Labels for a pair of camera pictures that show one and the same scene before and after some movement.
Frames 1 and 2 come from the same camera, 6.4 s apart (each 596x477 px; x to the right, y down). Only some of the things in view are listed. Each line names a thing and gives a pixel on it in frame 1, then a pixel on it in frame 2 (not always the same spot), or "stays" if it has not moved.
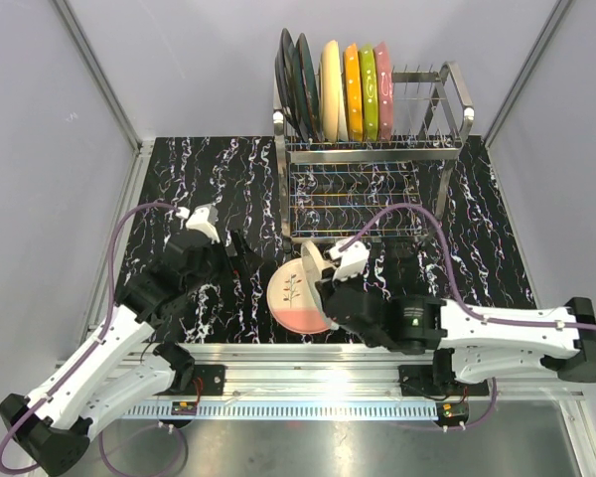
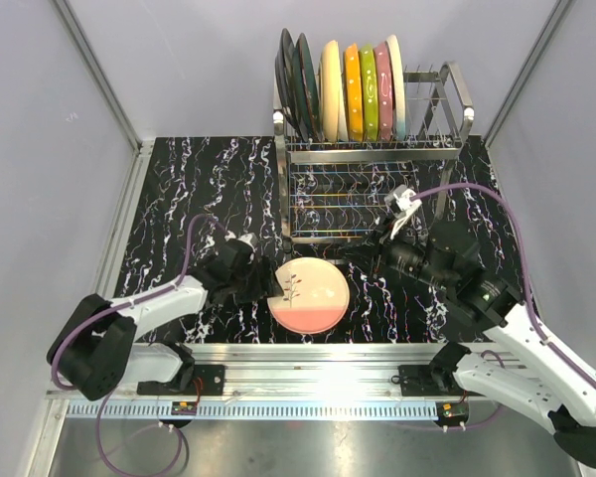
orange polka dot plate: [354, 101] stays
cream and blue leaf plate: [315, 267] -> [397, 88]
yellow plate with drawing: [330, 94] stays
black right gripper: [328, 285] -> [383, 252]
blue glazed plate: [304, 88] stays
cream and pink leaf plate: [292, 299] stays
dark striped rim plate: [286, 79] stays
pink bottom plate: [384, 89] stays
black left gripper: [246, 260] -> [264, 288]
